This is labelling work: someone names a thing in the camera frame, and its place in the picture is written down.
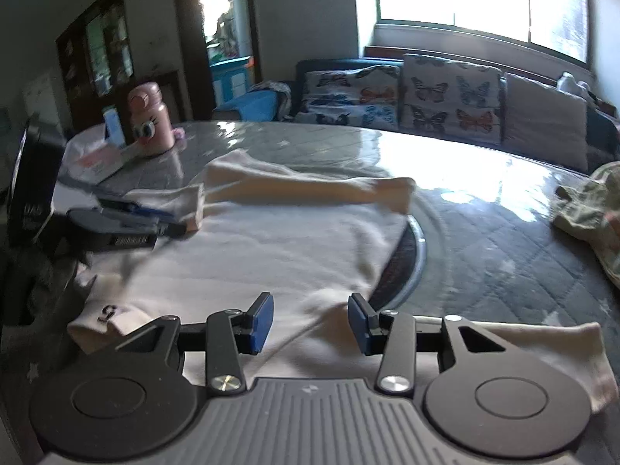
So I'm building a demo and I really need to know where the white tissue pack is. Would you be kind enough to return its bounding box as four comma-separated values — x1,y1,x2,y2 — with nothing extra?
64,126,142,186

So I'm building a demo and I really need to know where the dark blue sofa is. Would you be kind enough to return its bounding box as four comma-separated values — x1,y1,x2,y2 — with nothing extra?
289,58,620,174

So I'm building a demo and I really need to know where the round black table inset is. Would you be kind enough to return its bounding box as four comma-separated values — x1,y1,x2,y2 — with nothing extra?
370,214,429,307

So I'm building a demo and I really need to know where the pink cartoon face bottle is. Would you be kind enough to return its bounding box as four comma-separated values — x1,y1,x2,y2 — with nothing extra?
127,82,176,157

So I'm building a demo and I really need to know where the blue blanket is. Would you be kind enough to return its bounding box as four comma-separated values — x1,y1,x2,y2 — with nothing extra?
213,81,292,124

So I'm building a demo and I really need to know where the blue cabinet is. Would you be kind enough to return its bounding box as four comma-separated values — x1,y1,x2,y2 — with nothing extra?
209,55,256,113

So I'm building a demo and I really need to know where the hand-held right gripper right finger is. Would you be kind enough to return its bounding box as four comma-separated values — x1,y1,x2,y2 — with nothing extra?
348,293,514,394

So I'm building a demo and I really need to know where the floral green garment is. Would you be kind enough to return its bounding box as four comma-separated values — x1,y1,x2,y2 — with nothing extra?
552,161,620,292

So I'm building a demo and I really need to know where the butterfly print cushion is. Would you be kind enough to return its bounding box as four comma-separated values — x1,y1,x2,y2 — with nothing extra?
401,53,505,146
294,69,404,130

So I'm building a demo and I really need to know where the dark wooden door frame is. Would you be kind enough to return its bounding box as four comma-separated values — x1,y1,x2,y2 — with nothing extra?
172,0,263,123

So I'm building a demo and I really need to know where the white plush toy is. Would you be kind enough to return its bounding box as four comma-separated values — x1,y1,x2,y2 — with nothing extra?
557,72,596,103

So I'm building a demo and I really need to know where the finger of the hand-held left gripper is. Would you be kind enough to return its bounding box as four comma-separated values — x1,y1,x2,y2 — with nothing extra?
67,207,188,253
94,193,177,222

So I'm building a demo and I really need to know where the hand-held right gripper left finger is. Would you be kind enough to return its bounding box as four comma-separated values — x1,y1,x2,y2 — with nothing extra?
114,292,276,394

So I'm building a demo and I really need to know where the blue and white box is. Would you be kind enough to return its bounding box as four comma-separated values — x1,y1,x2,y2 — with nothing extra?
103,109,127,147

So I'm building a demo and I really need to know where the cream sweatshirt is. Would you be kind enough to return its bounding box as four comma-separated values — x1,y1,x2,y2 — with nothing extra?
67,149,612,415

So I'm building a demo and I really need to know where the glass door cabinet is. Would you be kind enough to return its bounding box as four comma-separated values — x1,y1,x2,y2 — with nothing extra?
55,0,142,133

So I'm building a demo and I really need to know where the plain grey cushion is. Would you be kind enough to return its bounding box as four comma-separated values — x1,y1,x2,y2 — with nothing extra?
504,72,590,172

